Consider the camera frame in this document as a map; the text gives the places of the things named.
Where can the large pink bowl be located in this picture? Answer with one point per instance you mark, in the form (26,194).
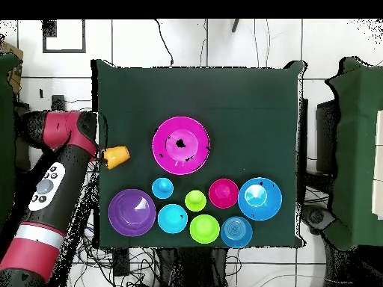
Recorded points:
(167,161)

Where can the orange cup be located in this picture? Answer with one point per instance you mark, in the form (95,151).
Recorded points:
(116,157)

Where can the large purple bowl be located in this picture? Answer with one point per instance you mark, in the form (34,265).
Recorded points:
(132,221)

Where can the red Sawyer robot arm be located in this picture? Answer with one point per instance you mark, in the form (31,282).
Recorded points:
(59,191)

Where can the blue cup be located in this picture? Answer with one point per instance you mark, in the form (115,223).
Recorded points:
(162,189)

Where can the green cup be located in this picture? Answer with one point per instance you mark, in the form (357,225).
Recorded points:
(195,201)

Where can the small red bowl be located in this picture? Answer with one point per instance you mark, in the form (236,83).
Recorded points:
(223,193)

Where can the small cyan bowl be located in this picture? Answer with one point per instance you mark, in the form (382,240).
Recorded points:
(172,219)

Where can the small green bowl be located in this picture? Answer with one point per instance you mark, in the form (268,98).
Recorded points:
(204,229)

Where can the dark green tablecloth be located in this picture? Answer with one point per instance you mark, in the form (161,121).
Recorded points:
(239,89)

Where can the small blue bowl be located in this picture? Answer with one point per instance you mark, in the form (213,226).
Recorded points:
(236,232)

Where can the large blue bowl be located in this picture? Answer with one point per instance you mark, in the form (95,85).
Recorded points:
(269,206)

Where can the dark grey machine base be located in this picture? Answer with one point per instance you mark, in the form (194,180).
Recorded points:
(317,216)

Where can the green cloth side table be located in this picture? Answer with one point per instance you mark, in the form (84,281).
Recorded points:
(6,89)
(356,149)

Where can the white stacked boxes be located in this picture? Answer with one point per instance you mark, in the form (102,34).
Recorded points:
(379,134)

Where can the cardboard box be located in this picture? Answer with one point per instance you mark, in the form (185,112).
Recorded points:
(12,49)

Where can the black pedestal column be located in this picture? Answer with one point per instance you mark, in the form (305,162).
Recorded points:
(191,269)

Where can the black metal frame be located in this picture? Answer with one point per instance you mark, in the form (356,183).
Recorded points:
(326,134)
(58,103)

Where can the black floor marker frame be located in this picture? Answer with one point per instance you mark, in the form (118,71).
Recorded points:
(49,28)

